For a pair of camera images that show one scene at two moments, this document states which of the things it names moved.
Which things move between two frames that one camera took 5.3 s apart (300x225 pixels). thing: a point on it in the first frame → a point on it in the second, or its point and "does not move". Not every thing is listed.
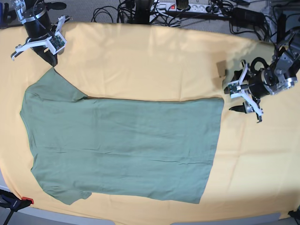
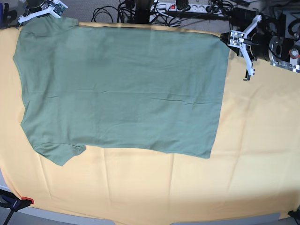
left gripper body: (54, 41) → (55, 7)
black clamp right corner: (295, 214) does not move
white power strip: (192, 8) does not move
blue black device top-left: (6, 17) does not move
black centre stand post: (142, 11) does not move
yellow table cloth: (255, 167) does not move
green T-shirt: (161, 149) → (152, 88)
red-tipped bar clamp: (9, 200) does not move
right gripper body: (251, 87) → (236, 41)
